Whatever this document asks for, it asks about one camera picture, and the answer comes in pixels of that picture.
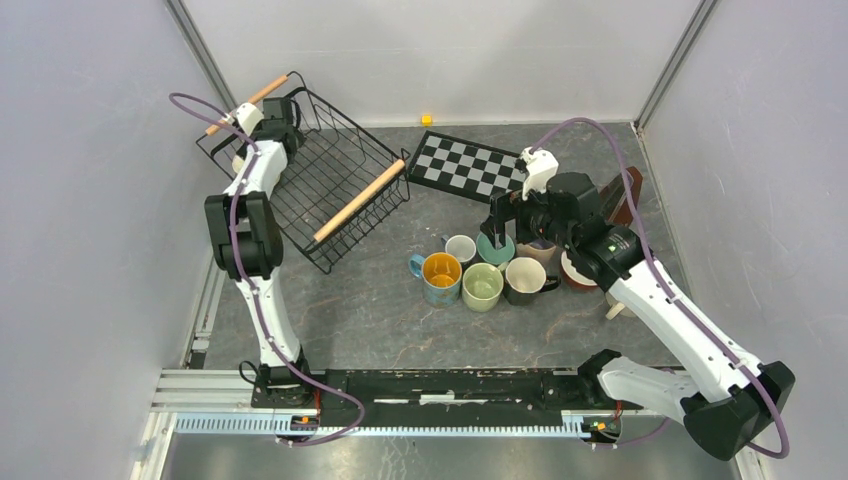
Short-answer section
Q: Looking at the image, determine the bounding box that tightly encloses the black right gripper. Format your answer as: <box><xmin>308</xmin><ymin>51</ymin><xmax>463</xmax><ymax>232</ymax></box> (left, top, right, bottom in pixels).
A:
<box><xmin>479</xmin><ymin>182</ymin><xmax>576</xmax><ymax>251</ymax></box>

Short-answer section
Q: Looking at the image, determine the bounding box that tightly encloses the small green teacup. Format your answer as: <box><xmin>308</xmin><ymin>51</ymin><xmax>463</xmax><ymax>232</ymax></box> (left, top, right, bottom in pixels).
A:
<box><xmin>475</xmin><ymin>233</ymin><xmax>516</xmax><ymax>266</ymax></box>

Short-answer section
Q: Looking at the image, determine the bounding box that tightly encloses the pink iridescent mug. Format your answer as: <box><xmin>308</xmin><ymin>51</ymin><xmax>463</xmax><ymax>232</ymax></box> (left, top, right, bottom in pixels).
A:
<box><xmin>516</xmin><ymin>239</ymin><xmax>557</xmax><ymax>268</ymax></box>

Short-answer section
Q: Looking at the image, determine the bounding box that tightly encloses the grey blue mug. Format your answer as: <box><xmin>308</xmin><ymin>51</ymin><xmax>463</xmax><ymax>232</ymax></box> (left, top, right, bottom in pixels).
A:
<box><xmin>441</xmin><ymin>235</ymin><xmax>477</xmax><ymax>268</ymax></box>

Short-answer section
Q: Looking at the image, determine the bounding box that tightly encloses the glossy black mug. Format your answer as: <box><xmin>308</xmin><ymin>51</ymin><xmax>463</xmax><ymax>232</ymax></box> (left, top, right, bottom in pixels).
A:
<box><xmin>499</xmin><ymin>257</ymin><xmax>561</xmax><ymax>306</ymax></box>

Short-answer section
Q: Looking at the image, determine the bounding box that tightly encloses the light green mug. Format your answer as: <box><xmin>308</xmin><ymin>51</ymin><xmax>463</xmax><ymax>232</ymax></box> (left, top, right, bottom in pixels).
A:
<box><xmin>462</xmin><ymin>263</ymin><xmax>504</xmax><ymax>313</ymax></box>

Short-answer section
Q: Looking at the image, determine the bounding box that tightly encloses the blue bottomed mug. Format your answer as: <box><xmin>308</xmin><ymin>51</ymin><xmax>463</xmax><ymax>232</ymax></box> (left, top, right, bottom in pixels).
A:
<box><xmin>408</xmin><ymin>252</ymin><xmax>463</xmax><ymax>308</ymax></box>

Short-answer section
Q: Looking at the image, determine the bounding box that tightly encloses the red floral mug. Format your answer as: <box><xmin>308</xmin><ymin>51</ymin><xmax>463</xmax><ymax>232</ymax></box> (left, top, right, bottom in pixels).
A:
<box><xmin>560</xmin><ymin>251</ymin><xmax>598</xmax><ymax>292</ymax></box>

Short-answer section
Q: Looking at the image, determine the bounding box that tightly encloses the cream mug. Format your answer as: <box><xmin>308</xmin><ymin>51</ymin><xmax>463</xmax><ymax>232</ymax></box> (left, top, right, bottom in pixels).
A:
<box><xmin>605</xmin><ymin>292</ymin><xmax>637</xmax><ymax>320</ymax></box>
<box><xmin>231</xmin><ymin>154</ymin><xmax>245</xmax><ymax>175</ymax></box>

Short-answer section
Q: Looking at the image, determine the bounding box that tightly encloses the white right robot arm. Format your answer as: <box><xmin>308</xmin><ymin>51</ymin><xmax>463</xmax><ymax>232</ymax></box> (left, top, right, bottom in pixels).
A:
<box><xmin>480</xmin><ymin>172</ymin><xmax>796</xmax><ymax>460</ymax></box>

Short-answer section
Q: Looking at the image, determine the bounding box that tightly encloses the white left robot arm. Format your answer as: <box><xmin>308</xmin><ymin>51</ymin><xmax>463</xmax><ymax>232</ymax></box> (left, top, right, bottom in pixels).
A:
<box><xmin>204</xmin><ymin>103</ymin><xmax>315</xmax><ymax>408</ymax></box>

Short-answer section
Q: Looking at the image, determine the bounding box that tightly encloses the black white chessboard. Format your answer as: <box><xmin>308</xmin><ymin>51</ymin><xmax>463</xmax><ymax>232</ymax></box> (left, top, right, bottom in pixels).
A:
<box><xmin>408</xmin><ymin>131</ymin><xmax>525</xmax><ymax>204</ymax></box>

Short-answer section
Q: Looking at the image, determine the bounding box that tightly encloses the brown wooden metronome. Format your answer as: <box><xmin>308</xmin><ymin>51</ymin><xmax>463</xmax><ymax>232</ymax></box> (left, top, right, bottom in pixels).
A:
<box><xmin>600</xmin><ymin>166</ymin><xmax>644</xmax><ymax>227</ymax></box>

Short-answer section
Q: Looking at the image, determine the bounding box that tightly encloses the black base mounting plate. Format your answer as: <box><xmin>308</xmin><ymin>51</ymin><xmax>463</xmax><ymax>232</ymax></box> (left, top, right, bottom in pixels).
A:
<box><xmin>251</xmin><ymin>367</ymin><xmax>623</xmax><ymax>429</ymax></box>

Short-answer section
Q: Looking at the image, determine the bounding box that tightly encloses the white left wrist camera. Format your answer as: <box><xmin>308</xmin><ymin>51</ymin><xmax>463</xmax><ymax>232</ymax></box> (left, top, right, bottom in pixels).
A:
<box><xmin>224</xmin><ymin>102</ymin><xmax>264</xmax><ymax>136</ymax></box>

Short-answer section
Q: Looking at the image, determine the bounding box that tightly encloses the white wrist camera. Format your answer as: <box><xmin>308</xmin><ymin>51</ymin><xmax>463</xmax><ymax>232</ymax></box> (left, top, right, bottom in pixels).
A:
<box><xmin>224</xmin><ymin>102</ymin><xmax>264</xmax><ymax>136</ymax></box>
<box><xmin>519</xmin><ymin>147</ymin><xmax>559</xmax><ymax>201</ymax></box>

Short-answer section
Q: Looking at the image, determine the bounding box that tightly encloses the left wooden rack handle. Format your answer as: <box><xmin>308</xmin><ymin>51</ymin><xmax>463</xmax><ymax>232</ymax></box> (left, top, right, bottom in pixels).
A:
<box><xmin>205</xmin><ymin>75</ymin><xmax>288</xmax><ymax>136</ymax></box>

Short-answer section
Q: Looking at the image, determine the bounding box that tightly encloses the wooden rack handle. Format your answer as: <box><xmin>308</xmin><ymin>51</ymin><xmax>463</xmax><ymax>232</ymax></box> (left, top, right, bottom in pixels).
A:
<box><xmin>313</xmin><ymin>159</ymin><xmax>406</xmax><ymax>243</ymax></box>
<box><xmin>205</xmin><ymin>75</ymin><xmax>288</xmax><ymax>136</ymax></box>

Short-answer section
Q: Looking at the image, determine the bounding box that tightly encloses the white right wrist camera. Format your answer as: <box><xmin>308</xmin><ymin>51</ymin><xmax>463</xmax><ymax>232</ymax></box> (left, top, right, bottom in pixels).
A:
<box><xmin>519</xmin><ymin>147</ymin><xmax>559</xmax><ymax>201</ymax></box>

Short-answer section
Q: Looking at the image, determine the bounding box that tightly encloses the black wire dish rack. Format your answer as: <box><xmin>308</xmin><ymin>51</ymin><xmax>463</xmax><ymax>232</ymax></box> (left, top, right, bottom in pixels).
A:
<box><xmin>196</xmin><ymin>85</ymin><xmax>409</xmax><ymax>274</ymax></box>

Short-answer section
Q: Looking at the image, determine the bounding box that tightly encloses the right wooden rack handle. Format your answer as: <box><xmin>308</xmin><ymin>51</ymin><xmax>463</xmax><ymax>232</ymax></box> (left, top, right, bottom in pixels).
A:
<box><xmin>313</xmin><ymin>159</ymin><xmax>406</xmax><ymax>243</ymax></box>

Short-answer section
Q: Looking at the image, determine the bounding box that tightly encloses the aluminium rail frame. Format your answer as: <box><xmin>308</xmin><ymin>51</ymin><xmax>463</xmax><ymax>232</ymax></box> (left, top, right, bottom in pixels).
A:
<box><xmin>129</xmin><ymin>251</ymin><xmax>753</xmax><ymax>480</ymax></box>

